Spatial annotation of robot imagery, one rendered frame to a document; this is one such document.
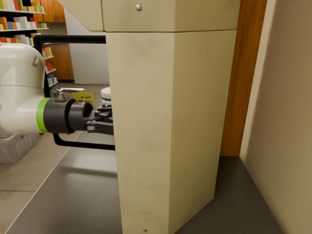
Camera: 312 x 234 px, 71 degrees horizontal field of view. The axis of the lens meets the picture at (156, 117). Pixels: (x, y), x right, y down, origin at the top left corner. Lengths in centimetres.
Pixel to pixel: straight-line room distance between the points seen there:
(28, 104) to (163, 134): 35
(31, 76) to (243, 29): 62
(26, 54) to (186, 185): 50
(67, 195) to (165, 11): 60
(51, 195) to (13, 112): 29
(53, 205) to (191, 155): 44
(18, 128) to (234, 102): 67
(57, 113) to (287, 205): 64
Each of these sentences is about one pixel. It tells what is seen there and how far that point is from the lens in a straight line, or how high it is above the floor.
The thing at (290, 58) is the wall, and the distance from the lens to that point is 70.
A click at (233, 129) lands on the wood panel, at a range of 87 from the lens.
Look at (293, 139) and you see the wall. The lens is 67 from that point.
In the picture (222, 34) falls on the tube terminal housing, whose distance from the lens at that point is 48.
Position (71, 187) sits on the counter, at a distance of 78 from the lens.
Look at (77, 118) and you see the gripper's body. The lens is 56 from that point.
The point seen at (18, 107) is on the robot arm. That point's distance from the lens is 62.
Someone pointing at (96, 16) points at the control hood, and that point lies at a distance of 38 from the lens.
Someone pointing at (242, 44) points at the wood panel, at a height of 136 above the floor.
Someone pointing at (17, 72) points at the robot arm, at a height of 131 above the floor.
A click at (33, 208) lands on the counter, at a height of 94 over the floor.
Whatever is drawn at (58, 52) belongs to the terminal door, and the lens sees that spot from 78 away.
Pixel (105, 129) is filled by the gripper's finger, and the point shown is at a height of 120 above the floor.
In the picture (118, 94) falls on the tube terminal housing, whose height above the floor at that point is 131.
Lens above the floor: 142
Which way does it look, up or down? 23 degrees down
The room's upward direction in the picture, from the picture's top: straight up
